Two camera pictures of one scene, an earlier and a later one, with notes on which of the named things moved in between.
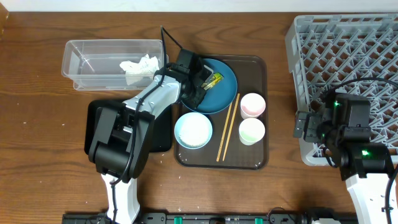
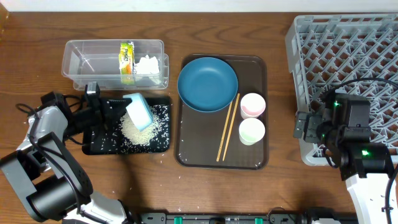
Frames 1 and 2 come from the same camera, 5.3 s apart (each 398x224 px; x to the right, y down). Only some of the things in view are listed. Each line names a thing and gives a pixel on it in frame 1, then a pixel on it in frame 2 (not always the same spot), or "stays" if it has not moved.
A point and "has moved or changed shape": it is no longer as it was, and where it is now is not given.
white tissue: x=147 y=65 stays
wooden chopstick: x=231 y=127 stays
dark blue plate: x=220 y=97 stays
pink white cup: x=252 y=105 stays
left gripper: x=197 y=101 to x=105 y=106
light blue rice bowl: x=193 y=130 has moved or changed shape
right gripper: x=314 y=120 stays
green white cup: x=251 y=130 stays
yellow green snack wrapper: x=216 y=78 to x=126 y=63
